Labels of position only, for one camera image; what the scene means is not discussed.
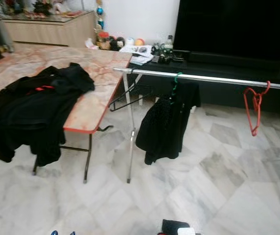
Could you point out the red plastic hanger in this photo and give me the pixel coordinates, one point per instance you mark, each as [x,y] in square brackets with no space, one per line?
[44,88]
[255,117]

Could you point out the green plastic hanger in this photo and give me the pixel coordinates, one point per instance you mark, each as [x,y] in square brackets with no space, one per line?
[178,77]

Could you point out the black shirt small chest logo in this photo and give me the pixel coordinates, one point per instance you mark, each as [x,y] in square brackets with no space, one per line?
[164,125]

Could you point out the black low TV console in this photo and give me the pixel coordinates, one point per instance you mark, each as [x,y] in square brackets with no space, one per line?
[223,95]

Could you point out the marble pattern folding table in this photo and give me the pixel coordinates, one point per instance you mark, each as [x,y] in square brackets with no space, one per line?
[96,98]

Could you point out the silver metal clothes rack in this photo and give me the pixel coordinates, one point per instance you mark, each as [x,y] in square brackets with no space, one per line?
[208,77]

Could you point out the black garment pile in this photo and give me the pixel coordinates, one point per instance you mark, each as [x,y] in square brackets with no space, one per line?
[32,117]

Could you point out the stack of white papers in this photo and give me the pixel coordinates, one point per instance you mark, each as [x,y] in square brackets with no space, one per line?
[136,54]

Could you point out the black soundbar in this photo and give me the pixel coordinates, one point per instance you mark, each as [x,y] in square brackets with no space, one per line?
[228,58]

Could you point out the orange ball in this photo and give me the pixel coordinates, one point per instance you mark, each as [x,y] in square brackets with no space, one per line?
[139,42]

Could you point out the white blue ball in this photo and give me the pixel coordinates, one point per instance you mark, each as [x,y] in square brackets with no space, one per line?
[129,41]

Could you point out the black round plush toy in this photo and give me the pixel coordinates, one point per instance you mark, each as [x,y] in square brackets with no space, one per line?
[117,44]

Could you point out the jar with red lid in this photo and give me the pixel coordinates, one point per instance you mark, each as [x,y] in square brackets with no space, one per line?
[103,41]

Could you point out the black flat screen television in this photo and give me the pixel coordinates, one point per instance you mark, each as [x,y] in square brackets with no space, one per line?
[233,27]

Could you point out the blue hanging bauble ornament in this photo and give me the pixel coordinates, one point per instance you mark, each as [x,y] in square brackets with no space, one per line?
[100,11]

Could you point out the light wooden sideboard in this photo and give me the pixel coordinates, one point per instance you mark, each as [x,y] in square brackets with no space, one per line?
[49,30]

